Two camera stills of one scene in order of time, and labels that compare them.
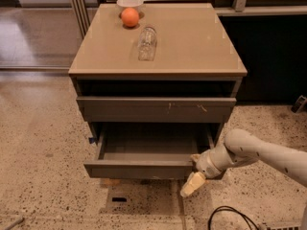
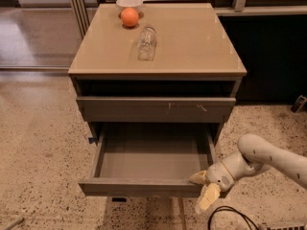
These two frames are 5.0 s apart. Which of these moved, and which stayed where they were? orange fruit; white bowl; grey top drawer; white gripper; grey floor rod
Moved: white gripper
Stayed: white bowl; orange fruit; grey top drawer; grey floor rod
